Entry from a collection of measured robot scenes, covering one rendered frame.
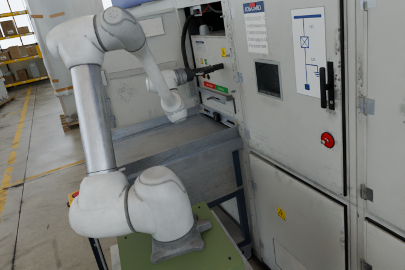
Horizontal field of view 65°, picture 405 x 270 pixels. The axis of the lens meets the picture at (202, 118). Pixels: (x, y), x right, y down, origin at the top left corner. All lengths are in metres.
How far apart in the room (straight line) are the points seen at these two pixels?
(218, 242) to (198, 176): 0.67
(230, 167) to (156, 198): 0.88
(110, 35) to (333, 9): 0.71
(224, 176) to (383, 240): 0.89
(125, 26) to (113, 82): 1.19
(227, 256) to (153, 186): 0.32
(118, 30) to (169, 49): 1.14
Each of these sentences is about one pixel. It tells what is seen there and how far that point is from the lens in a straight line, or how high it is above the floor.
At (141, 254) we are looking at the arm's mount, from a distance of 1.20.
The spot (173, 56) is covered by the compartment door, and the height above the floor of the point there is 1.27.
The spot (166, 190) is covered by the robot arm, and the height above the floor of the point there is 1.05.
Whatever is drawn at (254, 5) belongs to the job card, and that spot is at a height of 1.53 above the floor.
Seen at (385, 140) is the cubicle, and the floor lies 1.12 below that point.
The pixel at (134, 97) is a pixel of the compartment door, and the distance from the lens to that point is 2.30.
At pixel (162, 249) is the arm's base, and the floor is 0.84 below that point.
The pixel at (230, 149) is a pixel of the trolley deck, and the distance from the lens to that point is 1.76.
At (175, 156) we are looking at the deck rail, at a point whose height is 0.86.
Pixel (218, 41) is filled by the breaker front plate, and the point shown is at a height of 1.37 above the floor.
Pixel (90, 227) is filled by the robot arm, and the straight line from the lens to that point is 1.13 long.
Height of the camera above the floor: 1.57
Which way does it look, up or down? 19 degrees down
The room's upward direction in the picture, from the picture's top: 10 degrees counter-clockwise
